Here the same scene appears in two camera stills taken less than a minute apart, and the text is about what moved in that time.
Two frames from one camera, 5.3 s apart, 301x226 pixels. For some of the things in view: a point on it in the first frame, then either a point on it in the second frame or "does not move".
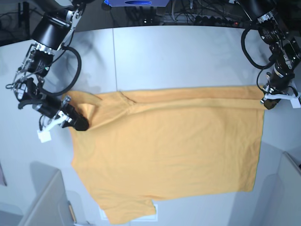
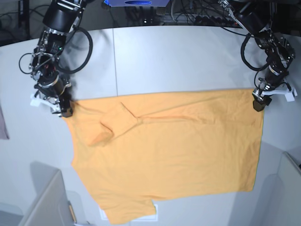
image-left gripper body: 51,104 → 50,84
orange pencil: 72,212 does not move
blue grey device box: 141,3 does not move
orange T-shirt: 143,145 does not move
